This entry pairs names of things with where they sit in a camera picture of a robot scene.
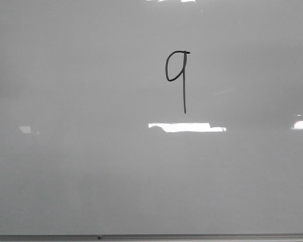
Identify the white whiteboard with aluminium frame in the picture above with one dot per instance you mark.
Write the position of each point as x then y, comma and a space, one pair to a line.
148, 119

